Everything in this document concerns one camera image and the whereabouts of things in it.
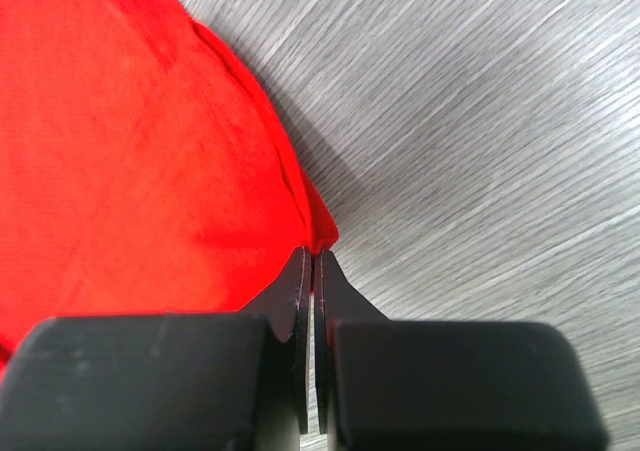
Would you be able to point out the red t-shirt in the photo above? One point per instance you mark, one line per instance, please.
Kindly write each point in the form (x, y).
(143, 167)

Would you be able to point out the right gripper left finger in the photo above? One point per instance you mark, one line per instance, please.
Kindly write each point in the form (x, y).
(216, 381)

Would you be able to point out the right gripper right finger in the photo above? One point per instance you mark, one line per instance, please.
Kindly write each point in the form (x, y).
(385, 384)

